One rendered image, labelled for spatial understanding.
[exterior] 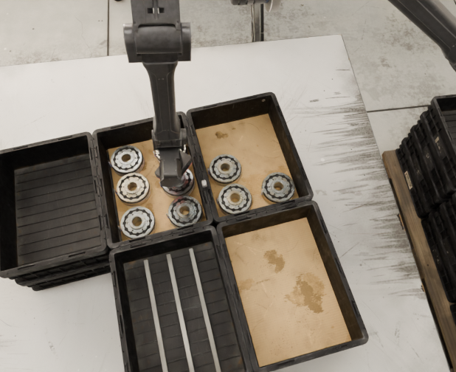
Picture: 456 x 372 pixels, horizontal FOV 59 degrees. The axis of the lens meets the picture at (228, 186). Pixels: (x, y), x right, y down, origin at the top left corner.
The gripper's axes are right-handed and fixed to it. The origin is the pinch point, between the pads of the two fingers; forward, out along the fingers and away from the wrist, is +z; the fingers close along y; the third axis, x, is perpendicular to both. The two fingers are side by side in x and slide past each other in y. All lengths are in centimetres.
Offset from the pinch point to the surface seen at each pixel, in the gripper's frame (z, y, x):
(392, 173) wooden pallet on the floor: 73, 84, -66
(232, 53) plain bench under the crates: 17, 66, 19
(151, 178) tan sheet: 4.1, -2.7, 8.6
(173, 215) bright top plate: 1.1, -10.3, -5.7
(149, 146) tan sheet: 4.1, 6.6, 16.2
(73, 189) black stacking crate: 4.2, -18.7, 28.0
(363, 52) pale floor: 88, 167, -20
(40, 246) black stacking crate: 4.1, -38.3, 24.2
